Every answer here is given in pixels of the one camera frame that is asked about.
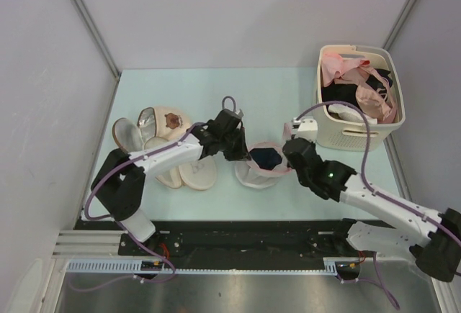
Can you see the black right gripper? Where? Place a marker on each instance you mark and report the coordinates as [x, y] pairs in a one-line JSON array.
[[313, 144]]

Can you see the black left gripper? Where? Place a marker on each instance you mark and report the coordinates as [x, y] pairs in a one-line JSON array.
[[241, 153]]

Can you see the black bra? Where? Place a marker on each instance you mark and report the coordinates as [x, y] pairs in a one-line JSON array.
[[266, 158]]

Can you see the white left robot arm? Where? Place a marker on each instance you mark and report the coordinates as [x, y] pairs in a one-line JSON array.
[[120, 182]]

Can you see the cream plastic laundry basket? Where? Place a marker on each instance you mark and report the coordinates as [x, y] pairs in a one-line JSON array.
[[341, 135]]

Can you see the white bra in basket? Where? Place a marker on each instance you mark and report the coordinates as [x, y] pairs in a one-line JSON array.
[[345, 113]]

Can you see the silver brown-rimmed bra cup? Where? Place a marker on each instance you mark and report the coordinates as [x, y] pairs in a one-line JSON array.
[[127, 135]]

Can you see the black garment in basket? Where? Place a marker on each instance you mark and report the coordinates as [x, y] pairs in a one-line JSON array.
[[347, 92]]

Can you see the pink bras in basket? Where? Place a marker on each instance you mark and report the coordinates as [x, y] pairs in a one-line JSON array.
[[337, 69]]

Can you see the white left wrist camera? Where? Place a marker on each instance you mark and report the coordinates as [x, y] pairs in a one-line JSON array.
[[239, 114]]

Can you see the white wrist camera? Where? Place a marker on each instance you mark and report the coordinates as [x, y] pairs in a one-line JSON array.
[[239, 114], [306, 128]]

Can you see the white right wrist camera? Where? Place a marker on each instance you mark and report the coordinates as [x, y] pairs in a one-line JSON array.
[[306, 128]]

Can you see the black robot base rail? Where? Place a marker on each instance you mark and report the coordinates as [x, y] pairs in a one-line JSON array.
[[186, 242]]

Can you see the white slotted cable duct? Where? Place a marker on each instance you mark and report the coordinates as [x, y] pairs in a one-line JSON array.
[[322, 266]]

